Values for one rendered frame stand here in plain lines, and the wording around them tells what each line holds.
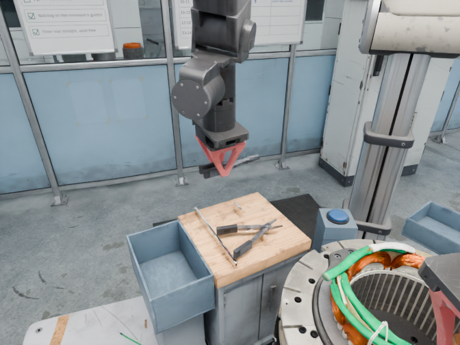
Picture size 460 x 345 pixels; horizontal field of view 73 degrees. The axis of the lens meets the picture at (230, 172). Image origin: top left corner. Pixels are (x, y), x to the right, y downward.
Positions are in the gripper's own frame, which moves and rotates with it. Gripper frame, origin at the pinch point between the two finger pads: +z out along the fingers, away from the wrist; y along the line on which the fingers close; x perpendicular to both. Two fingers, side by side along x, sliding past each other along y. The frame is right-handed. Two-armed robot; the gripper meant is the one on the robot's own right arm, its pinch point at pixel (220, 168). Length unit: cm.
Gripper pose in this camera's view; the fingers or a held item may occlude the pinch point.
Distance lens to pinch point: 59.0
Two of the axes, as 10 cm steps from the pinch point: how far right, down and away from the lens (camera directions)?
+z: 0.1, 8.2, 5.7
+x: 8.8, -2.7, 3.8
